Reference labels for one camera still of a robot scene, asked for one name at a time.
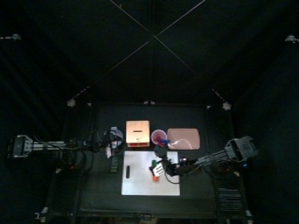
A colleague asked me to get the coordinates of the orange toy carrot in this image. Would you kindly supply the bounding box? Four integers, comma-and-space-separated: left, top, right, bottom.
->
148, 159, 161, 183

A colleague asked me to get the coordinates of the wooden toy toaster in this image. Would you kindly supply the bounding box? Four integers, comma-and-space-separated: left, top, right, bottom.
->
125, 120, 152, 148

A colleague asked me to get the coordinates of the pink plastic cup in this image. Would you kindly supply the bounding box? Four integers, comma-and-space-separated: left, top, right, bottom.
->
149, 129, 169, 147

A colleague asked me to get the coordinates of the pink square plate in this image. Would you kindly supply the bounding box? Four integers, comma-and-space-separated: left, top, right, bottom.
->
165, 128, 201, 151

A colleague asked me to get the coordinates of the white cutting board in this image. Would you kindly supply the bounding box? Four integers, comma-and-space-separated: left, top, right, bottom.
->
120, 150, 181, 197

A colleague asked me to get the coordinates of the black panel with white text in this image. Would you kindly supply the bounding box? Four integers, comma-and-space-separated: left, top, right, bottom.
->
216, 187, 244, 217

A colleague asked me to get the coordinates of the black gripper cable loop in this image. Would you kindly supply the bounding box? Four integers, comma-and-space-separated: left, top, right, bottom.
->
162, 171, 185, 186

